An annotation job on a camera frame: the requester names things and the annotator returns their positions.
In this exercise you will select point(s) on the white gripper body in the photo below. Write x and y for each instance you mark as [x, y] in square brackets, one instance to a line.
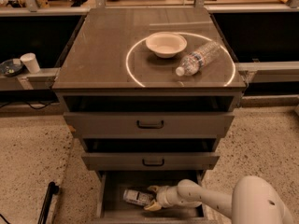
[163, 195]

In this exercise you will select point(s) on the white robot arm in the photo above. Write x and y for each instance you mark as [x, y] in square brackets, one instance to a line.
[253, 201]

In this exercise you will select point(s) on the bottom grey drawer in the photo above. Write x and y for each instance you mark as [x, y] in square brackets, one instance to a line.
[113, 209]

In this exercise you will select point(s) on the grey drawer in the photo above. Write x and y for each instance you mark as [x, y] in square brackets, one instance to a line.
[150, 161]
[113, 209]
[149, 124]

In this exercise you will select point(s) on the middle grey drawer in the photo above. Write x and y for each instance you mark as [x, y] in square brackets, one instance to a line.
[150, 161]

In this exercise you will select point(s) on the grey drawer cabinet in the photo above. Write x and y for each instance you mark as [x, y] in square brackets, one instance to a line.
[110, 69]

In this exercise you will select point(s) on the top grey drawer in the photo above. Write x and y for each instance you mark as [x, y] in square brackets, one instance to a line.
[149, 124]

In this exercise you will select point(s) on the clear plastic water bottle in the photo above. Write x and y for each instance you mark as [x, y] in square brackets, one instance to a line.
[191, 63]

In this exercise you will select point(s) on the black bar on floor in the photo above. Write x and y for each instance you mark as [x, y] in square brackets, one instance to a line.
[52, 190]

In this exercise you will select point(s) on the white paper cup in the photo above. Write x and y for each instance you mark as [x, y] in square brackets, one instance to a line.
[31, 63]

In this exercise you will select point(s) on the dark round dish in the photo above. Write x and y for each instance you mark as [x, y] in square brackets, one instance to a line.
[11, 67]

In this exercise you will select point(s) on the metal side rail left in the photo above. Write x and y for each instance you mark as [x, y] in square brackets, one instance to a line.
[25, 81]

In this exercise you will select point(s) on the metal side rail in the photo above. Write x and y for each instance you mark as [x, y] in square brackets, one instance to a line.
[25, 81]
[267, 72]

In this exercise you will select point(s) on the metal side rail right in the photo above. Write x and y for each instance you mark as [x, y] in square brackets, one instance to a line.
[267, 72]

